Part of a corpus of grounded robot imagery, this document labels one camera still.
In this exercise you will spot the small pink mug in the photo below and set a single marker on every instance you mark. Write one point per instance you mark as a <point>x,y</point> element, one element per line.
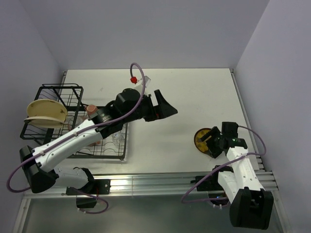
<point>91,110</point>

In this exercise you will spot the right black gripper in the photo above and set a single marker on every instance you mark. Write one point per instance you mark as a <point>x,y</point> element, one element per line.
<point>214,132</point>

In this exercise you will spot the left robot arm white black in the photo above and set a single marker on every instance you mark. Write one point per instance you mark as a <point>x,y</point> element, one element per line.
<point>40,164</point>

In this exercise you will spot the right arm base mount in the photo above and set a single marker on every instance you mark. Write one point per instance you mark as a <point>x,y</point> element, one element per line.
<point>209,185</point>

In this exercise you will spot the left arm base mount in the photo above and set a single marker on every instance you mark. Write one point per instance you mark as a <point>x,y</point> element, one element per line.
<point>88,196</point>

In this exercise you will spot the aluminium rail frame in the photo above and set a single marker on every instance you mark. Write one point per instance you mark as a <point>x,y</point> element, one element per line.
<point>160,162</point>

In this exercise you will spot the large pink flower mug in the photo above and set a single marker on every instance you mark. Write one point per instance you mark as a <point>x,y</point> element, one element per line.
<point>95,143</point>

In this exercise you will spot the black yellow ornate plate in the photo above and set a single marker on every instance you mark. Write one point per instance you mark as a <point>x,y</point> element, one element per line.
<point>201,145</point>

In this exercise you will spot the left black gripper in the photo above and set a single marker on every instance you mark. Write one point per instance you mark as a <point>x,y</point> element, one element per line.
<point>162,110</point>

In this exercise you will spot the clear glass cup front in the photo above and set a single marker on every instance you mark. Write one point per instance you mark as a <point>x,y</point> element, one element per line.
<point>117,138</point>

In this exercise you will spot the patterned pink ceramic bowl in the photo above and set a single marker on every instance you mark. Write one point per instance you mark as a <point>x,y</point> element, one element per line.
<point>73,123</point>

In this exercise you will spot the cream plate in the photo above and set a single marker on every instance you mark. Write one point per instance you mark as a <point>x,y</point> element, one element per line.
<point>47,108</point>
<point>44,122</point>

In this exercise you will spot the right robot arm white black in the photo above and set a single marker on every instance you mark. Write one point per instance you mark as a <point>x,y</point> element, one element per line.
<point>250,204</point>

